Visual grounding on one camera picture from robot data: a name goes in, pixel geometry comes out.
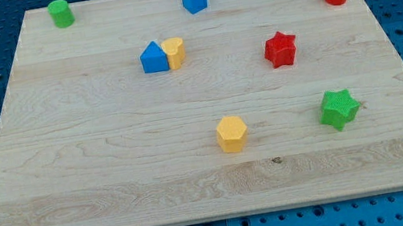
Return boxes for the red star block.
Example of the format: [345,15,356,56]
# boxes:
[264,31,296,69]

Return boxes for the green star block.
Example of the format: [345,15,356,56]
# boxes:
[320,89,361,131]

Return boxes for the light wooden board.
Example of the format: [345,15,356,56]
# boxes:
[0,0,403,226]

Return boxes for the yellow hexagon block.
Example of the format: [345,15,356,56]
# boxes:
[216,115,248,153]

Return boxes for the yellow heart block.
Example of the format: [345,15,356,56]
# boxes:
[160,37,186,71]

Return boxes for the blue triangle block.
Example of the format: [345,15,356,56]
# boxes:
[139,41,169,74]

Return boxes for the green cylinder block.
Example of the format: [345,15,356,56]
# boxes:
[47,0,75,28]

